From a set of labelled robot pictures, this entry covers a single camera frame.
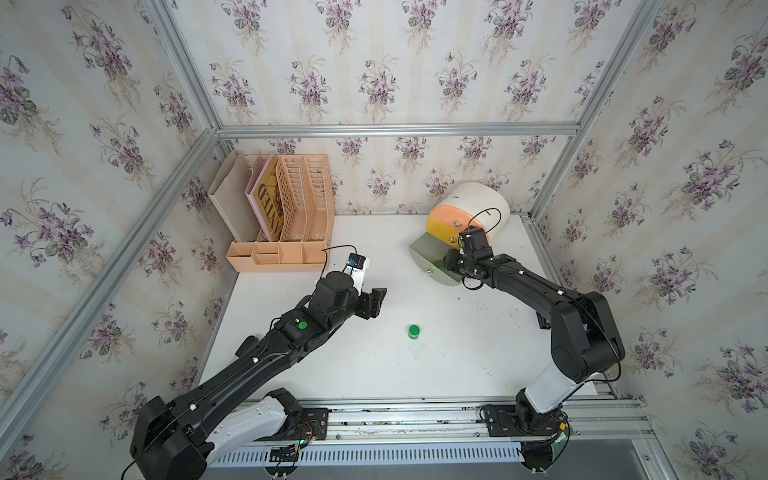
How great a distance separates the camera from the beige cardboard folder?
2.87 ft

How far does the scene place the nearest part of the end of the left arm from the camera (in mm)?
663

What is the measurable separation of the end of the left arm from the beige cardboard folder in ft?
1.58

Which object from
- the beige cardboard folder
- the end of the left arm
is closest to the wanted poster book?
the beige cardboard folder

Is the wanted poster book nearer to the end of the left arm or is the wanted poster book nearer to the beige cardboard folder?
the beige cardboard folder

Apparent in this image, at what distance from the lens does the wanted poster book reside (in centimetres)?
90

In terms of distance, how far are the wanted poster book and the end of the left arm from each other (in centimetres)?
48
